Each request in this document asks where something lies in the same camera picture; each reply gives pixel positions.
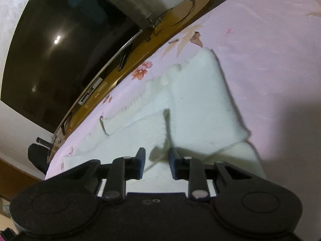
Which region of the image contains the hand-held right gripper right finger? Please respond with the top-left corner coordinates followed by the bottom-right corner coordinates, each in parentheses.
top-left (168, 148), bottom-right (254, 203)

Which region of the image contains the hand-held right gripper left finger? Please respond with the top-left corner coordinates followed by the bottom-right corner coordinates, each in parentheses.
top-left (63, 148), bottom-right (146, 203)

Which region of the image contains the white knit garment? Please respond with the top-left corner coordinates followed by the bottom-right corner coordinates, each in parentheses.
top-left (61, 48), bottom-right (267, 199)

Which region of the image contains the silver set-top box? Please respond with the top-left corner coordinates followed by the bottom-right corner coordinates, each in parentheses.
top-left (78, 77), bottom-right (104, 105)

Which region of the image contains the grey bottle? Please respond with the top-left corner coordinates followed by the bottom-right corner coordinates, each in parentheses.
top-left (36, 137), bottom-right (55, 147)

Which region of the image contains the black bag on chair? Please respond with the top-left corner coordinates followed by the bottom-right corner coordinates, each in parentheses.
top-left (27, 143), bottom-right (51, 175)

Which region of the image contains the black flat television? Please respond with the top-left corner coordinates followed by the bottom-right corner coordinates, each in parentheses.
top-left (0, 0), bottom-right (141, 134)

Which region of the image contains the pink floral bed sheet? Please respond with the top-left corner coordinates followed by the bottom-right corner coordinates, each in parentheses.
top-left (45, 0), bottom-right (321, 241)

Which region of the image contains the wooden television stand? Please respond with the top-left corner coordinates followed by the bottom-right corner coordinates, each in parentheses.
top-left (46, 0), bottom-right (215, 166)

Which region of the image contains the clear glass container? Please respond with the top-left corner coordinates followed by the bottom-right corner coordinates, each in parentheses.
top-left (117, 0), bottom-right (156, 29)

